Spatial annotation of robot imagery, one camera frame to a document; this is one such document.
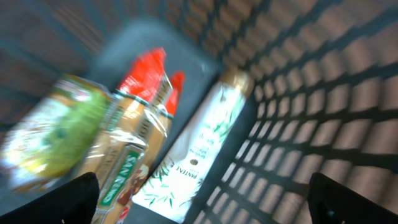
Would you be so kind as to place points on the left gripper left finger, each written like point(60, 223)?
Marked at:
point(73, 202)

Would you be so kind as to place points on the spaghetti pack with red ends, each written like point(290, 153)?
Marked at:
point(136, 125)

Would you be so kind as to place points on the green yellow snack bar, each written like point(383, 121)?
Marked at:
point(52, 137)

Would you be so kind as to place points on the white Pantene tube gold cap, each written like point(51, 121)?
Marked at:
point(172, 187)

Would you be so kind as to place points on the grey plastic basket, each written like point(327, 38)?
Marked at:
point(325, 94)

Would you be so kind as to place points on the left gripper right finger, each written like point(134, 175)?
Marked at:
point(330, 202)

